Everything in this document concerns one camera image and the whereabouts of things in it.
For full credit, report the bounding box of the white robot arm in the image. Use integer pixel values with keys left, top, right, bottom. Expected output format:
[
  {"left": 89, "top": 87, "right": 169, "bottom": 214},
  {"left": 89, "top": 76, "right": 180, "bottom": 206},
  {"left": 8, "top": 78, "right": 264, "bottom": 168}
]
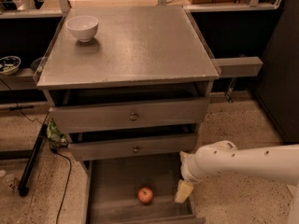
[{"left": 175, "top": 140, "right": 299, "bottom": 224}]

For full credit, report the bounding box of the green snack bag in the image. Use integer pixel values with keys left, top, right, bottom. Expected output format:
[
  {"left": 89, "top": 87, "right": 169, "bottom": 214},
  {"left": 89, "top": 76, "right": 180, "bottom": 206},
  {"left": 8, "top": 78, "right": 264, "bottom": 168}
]
[{"left": 46, "top": 119, "right": 68, "bottom": 148}]

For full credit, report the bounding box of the grey drawer cabinet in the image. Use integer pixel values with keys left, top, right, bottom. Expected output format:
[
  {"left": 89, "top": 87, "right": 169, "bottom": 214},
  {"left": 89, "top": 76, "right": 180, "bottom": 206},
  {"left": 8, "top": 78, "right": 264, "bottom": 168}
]
[{"left": 37, "top": 6, "right": 219, "bottom": 221}]

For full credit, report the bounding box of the middle grey drawer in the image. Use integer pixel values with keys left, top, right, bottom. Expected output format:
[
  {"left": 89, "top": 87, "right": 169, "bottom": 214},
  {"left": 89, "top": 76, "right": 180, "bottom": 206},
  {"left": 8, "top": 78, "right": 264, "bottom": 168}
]
[{"left": 68, "top": 133, "right": 198, "bottom": 161}]

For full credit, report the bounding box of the red apple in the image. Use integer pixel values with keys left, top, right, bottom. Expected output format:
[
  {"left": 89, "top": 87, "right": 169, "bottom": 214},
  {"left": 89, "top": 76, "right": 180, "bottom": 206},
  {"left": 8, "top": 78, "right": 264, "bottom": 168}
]
[{"left": 137, "top": 187, "right": 153, "bottom": 204}]

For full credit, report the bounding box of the black floor cable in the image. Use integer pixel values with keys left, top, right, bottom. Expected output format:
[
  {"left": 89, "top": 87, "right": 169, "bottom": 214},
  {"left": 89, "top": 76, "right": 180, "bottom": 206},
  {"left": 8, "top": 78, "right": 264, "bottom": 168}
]
[{"left": 50, "top": 147, "right": 73, "bottom": 224}]

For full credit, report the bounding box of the patterned bowl on shelf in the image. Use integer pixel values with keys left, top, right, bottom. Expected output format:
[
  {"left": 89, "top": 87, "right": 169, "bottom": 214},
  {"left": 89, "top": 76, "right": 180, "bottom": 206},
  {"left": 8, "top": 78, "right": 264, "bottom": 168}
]
[{"left": 0, "top": 56, "right": 21, "bottom": 76}]

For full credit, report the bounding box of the grey side shelf left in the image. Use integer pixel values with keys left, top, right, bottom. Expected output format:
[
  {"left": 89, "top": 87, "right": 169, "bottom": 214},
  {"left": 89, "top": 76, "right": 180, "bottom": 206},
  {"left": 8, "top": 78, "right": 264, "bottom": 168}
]
[{"left": 0, "top": 68, "right": 36, "bottom": 91}]

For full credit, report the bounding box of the top grey drawer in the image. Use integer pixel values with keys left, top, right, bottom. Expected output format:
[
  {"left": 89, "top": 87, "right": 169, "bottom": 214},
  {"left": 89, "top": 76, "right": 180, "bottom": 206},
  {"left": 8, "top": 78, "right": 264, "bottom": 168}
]
[{"left": 50, "top": 97, "right": 209, "bottom": 133}]

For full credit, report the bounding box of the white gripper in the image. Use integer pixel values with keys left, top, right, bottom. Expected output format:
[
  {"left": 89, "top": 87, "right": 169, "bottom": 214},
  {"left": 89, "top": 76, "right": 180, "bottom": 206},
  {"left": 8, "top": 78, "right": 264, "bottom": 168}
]
[{"left": 175, "top": 151, "right": 205, "bottom": 203}]

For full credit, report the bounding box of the black metal leg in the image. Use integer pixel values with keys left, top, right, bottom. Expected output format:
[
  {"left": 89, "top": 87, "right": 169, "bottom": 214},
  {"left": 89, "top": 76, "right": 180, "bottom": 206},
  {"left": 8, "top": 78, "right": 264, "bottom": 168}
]
[{"left": 18, "top": 124, "right": 47, "bottom": 197}]

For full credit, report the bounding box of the white ceramic bowl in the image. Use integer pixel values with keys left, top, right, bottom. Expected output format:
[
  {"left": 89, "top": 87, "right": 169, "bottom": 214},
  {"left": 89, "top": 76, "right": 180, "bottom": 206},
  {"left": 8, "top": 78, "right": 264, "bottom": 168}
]
[{"left": 65, "top": 16, "right": 98, "bottom": 42}]

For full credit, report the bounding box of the bottom open grey drawer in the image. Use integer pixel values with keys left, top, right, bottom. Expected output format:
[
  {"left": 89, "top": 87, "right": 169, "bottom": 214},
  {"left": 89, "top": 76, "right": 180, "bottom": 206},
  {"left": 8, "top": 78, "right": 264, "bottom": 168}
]
[{"left": 83, "top": 153, "right": 206, "bottom": 224}]

